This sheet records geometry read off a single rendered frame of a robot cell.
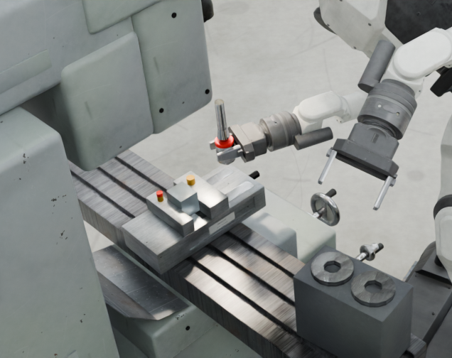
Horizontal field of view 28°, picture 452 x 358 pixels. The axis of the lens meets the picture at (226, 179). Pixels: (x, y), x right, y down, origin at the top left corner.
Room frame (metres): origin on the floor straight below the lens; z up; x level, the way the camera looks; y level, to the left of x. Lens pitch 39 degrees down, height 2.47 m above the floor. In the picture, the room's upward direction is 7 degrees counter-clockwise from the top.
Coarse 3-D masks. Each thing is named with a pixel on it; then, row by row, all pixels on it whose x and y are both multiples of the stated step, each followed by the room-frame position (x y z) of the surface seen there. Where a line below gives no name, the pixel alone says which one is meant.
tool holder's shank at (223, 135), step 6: (216, 102) 1.74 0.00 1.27; (222, 102) 1.74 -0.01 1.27; (216, 108) 1.74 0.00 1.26; (222, 108) 1.74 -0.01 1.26; (216, 114) 1.74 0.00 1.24; (222, 114) 1.73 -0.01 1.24; (222, 120) 1.73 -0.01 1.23; (222, 126) 1.73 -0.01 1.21; (222, 132) 1.73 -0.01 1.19; (228, 132) 1.74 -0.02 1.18; (222, 138) 1.73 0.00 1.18; (228, 138) 1.73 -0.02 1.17
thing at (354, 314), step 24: (312, 264) 1.32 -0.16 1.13; (336, 264) 1.32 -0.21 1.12; (360, 264) 1.31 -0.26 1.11; (312, 288) 1.27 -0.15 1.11; (336, 288) 1.25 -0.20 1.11; (360, 288) 1.23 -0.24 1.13; (384, 288) 1.23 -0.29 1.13; (408, 288) 1.23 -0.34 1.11; (312, 312) 1.27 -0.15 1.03; (336, 312) 1.23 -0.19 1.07; (360, 312) 1.19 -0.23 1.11; (384, 312) 1.18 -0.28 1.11; (408, 312) 1.22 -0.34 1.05; (312, 336) 1.27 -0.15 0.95; (336, 336) 1.23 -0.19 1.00; (360, 336) 1.19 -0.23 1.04; (384, 336) 1.16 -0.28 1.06; (408, 336) 1.23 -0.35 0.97
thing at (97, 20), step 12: (84, 0) 1.49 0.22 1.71; (96, 0) 1.50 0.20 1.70; (108, 0) 1.51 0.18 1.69; (120, 0) 1.53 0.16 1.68; (132, 0) 1.55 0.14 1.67; (144, 0) 1.56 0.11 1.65; (156, 0) 1.58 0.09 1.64; (96, 12) 1.49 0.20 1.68; (108, 12) 1.51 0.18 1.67; (120, 12) 1.53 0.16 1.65; (132, 12) 1.54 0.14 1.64; (96, 24) 1.49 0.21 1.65; (108, 24) 1.51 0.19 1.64
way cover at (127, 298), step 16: (96, 256) 1.70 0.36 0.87; (112, 256) 1.70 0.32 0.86; (112, 272) 1.63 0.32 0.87; (128, 272) 1.63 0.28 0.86; (144, 272) 1.63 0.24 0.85; (112, 288) 1.54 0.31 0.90; (128, 288) 1.56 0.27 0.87; (144, 288) 1.56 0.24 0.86; (160, 288) 1.57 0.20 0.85; (112, 304) 1.44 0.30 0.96; (128, 304) 1.47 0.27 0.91; (144, 304) 1.50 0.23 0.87; (160, 304) 1.50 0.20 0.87; (176, 304) 1.50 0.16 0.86
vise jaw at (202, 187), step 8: (184, 176) 1.77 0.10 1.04; (176, 184) 1.75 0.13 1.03; (200, 184) 1.74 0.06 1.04; (208, 184) 1.73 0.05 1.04; (200, 192) 1.70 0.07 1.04; (208, 192) 1.70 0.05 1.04; (216, 192) 1.69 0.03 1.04; (200, 200) 1.67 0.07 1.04; (208, 200) 1.67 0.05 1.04; (216, 200) 1.67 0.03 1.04; (224, 200) 1.67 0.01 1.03; (200, 208) 1.67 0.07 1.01; (208, 208) 1.65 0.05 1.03; (216, 208) 1.65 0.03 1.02; (224, 208) 1.67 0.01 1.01; (208, 216) 1.65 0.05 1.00; (216, 216) 1.65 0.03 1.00
